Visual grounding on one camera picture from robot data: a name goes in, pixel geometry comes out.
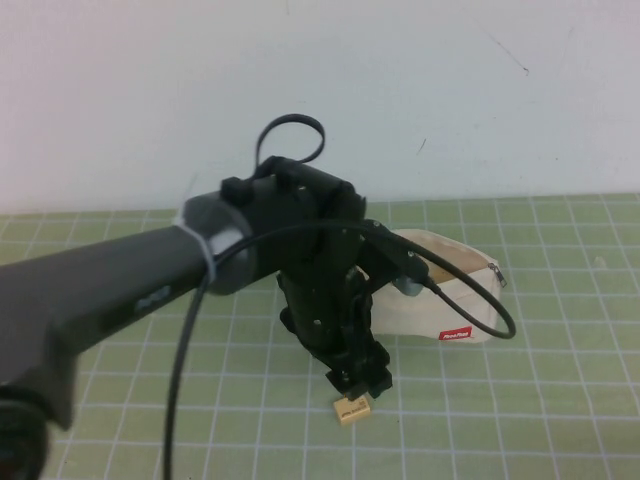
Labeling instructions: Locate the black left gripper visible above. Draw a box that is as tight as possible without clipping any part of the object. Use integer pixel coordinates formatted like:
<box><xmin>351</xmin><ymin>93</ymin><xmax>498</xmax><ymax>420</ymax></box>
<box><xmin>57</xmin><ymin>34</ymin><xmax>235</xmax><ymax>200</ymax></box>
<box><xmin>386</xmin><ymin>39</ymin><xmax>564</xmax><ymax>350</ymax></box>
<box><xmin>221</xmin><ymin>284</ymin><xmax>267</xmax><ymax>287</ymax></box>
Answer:
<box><xmin>276</xmin><ymin>259</ymin><xmax>394</xmax><ymax>402</ymax></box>

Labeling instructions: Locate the beige rectangular eraser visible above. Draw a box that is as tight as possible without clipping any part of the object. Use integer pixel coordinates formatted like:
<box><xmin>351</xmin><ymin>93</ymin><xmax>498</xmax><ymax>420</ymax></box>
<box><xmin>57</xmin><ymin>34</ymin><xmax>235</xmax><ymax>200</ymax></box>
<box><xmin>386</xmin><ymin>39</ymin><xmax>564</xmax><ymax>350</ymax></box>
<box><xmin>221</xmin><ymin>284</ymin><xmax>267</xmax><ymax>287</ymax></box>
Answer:
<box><xmin>332</xmin><ymin>396</ymin><xmax>372</xmax><ymax>424</ymax></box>

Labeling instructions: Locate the cream canvas pencil case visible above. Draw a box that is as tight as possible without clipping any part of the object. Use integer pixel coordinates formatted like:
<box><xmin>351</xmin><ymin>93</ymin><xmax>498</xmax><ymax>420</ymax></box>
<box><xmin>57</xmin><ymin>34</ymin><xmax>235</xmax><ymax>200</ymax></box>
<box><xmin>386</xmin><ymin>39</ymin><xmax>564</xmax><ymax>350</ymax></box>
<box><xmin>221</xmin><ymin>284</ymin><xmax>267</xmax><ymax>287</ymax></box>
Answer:
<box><xmin>373</xmin><ymin>227</ymin><xmax>508</xmax><ymax>347</ymax></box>

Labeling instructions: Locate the green grid cutting mat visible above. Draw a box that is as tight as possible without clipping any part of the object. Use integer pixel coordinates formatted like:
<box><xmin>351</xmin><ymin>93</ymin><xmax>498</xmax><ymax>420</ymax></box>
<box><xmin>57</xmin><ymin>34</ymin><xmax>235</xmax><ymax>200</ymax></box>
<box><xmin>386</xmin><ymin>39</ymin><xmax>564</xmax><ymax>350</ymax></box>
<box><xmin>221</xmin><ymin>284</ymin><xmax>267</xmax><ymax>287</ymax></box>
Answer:
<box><xmin>0</xmin><ymin>192</ymin><xmax>640</xmax><ymax>480</ymax></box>

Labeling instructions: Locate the long black camera cable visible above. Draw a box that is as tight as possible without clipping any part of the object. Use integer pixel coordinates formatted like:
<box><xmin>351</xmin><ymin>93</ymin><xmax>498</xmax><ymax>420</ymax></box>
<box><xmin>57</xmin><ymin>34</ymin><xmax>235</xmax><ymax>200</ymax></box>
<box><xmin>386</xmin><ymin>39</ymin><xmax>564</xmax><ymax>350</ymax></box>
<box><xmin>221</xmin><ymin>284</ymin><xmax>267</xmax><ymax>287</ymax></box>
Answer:
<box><xmin>160</xmin><ymin>220</ymin><xmax>518</xmax><ymax>480</ymax></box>

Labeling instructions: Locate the white cable tie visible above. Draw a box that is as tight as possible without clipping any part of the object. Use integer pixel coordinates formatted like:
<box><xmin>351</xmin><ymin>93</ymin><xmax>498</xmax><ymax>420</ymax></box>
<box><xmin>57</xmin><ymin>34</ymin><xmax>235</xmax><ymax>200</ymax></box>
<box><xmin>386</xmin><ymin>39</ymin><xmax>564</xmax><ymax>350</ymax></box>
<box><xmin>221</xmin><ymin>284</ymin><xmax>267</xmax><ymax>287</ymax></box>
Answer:
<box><xmin>172</xmin><ymin>212</ymin><xmax>220</xmax><ymax>284</ymax></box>

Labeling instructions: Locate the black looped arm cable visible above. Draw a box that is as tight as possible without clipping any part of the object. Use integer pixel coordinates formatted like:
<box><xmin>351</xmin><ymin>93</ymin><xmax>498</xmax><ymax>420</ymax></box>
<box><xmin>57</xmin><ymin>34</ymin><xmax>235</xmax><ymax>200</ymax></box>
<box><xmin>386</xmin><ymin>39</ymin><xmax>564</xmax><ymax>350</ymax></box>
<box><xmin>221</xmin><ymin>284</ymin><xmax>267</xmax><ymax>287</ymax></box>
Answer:
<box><xmin>255</xmin><ymin>114</ymin><xmax>327</xmax><ymax>174</ymax></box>

